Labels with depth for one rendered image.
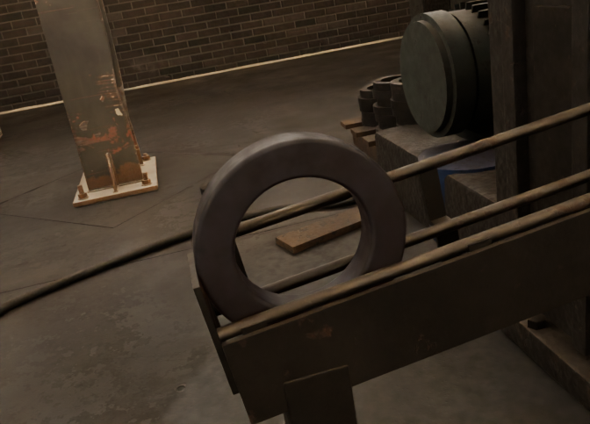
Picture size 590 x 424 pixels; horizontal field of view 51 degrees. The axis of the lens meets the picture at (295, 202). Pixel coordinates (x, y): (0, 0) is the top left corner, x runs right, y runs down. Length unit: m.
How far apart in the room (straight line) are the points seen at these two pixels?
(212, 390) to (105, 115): 1.82
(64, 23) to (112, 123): 0.48
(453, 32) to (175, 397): 1.22
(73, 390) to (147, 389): 0.19
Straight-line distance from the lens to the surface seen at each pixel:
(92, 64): 3.02
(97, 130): 3.06
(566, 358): 1.37
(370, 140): 2.65
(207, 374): 1.55
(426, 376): 1.43
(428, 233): 0.62
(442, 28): 1.88
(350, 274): 0.57
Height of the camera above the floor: 0.86
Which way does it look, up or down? 20 degrees down
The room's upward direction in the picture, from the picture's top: 9 degrees counter-clockwise
